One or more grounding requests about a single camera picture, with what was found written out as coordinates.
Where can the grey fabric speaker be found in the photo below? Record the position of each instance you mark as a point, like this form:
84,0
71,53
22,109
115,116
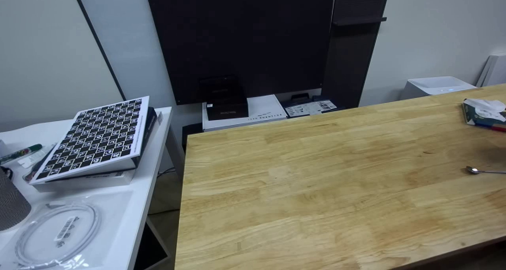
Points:
10,204

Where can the silver metal spoon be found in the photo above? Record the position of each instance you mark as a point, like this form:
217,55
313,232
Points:
472,169

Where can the flat white box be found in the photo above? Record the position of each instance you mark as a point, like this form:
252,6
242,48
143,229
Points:
261,112

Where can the checkered calibration board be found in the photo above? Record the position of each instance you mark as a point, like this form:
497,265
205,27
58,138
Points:
95,137

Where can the black box with white labels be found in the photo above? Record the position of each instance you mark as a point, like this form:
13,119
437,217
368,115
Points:
308,106

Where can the large black panel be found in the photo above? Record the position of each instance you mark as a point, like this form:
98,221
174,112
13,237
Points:
245,36

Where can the white side table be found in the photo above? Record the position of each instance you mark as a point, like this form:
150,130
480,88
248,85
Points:
150,175

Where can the green marker pen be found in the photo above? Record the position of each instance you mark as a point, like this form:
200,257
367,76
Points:
19,153

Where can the small black box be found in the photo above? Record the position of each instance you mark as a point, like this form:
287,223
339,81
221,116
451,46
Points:
227,108

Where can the green tissue box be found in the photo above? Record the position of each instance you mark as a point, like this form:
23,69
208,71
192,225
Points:
480,114

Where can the black perforated panel with shelf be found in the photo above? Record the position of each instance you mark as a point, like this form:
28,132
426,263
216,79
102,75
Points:
352,44

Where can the white board leaning on wall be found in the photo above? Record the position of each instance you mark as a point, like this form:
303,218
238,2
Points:
494,70

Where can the white air purifier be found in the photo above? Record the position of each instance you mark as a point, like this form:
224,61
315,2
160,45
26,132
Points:
433,86

